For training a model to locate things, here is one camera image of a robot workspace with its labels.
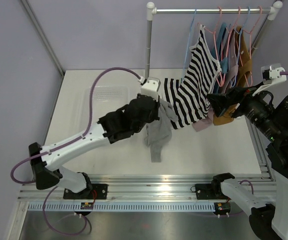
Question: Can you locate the pink mauve tank top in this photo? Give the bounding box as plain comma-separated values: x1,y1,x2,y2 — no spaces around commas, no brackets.
192,34,238,132

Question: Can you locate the grey tank top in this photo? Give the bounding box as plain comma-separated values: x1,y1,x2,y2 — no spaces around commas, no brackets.
144,99,178,163

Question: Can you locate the black white striped tank top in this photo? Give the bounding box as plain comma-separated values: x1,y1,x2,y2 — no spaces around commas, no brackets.
163,24,221,130

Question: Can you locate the teal blue tank top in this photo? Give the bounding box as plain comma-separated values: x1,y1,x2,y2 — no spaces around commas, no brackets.
211,22,228,74

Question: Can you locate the light blue hanger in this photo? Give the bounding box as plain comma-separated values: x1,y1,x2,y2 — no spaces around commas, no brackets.
181,9,197,83

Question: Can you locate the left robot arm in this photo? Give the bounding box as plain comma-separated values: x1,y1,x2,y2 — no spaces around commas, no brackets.
29,94,160,199

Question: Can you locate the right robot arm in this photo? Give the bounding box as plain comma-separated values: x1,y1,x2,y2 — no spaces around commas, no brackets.
207,85,288,240

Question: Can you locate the mustard brown tank top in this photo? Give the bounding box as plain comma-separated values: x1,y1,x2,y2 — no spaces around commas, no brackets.
212,26,253,126

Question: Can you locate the white plastic basket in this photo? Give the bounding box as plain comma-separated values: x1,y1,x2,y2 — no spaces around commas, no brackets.
80,85,129,126

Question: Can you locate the metal clothes rack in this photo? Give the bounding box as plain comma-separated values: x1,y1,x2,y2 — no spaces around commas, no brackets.
144,0,283,79

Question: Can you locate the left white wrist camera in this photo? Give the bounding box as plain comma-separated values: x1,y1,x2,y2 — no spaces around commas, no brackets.
140,77,161,102

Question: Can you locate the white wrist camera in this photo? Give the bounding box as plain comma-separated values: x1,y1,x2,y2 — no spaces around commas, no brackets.
252,63,286,96
140,77,161,102

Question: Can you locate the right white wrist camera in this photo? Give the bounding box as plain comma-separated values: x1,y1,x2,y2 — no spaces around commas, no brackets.
252,63,286,96

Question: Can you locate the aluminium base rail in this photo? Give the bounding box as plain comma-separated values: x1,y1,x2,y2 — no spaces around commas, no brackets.
17,173,277,203

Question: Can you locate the white slotted cable duct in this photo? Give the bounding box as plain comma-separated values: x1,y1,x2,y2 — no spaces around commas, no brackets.
28,201,215,213

